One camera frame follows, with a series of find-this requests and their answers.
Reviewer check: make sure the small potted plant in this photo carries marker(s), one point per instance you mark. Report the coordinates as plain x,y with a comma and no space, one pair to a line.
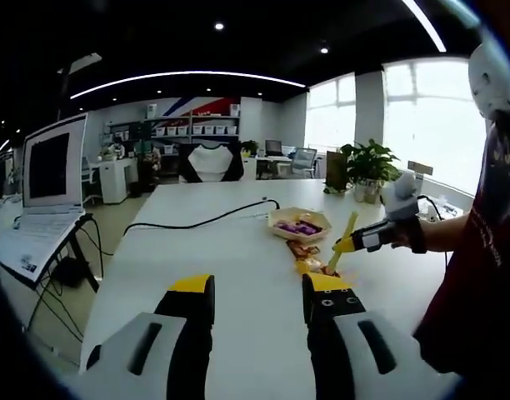
249,146

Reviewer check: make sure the person in red shirt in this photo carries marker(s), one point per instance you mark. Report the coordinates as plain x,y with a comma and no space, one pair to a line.
480,250

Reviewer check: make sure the ceiling air conditioner unit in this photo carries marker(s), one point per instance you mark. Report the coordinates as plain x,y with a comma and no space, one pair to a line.
82,61

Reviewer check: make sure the straight ceiling light strip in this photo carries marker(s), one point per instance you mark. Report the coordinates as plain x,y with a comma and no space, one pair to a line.
423,25

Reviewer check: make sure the brown cardboard box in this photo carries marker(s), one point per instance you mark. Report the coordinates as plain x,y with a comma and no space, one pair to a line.
334,171

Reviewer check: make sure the curved ceiling light strip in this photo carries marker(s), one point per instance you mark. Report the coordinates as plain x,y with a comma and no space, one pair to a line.
188,75

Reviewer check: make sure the yellow food tongs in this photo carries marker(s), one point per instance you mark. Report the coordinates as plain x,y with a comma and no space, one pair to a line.
348,227

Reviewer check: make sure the large green potted plant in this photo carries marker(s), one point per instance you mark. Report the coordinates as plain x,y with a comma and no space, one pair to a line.
369,160

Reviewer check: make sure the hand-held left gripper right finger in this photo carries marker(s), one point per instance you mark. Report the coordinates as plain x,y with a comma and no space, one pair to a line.
330,354

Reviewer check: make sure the white stand with tan top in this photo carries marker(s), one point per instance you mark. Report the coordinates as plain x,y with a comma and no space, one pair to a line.
419,167

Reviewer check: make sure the beige hexagonal container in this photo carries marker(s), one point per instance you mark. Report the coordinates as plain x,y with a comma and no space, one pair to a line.
280,214

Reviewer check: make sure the person's right hand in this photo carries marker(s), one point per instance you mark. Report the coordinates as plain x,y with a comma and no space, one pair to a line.
417,237

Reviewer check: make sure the purple candy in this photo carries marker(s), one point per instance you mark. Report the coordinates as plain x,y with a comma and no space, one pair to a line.
287,227
307,229

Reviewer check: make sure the white cabinet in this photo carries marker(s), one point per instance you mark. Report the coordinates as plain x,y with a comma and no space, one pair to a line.
113,181

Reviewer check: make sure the wide window with blinds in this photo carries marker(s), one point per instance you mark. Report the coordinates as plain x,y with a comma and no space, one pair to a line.
434,125

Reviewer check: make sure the white office chair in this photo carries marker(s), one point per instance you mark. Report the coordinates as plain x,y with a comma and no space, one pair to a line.
88,173

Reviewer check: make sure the narrow window with blinds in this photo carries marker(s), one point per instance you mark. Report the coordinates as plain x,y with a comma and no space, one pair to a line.
330,112

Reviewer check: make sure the metal shelf with white bins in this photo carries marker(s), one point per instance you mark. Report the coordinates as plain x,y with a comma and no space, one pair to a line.
188,127

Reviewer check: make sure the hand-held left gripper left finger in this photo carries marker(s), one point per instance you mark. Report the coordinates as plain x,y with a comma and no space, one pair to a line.
188,341

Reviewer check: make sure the black folding stand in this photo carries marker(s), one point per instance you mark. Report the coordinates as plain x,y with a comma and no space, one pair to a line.
78,250

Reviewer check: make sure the small black monitor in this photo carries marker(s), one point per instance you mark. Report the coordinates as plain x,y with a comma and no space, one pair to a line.
273,146

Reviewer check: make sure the grey mesh office chair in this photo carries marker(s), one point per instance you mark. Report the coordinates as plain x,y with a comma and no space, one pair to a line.
303,161

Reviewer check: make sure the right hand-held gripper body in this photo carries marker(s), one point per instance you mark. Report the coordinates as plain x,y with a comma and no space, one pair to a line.
401,204

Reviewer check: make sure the pile of snacks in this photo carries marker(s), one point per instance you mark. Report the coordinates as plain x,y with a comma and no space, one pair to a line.
309,262

